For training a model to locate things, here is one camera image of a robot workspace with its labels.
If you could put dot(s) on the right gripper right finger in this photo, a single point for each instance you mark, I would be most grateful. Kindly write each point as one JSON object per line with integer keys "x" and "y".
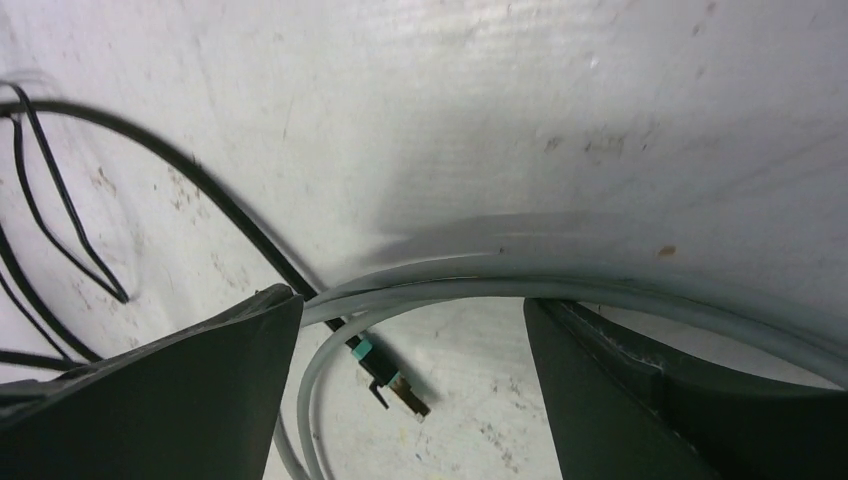
{"x": 621, "y": 405}

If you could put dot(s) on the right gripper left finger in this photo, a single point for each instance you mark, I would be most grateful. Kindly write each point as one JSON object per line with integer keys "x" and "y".
{"x": 200, "y": 403}

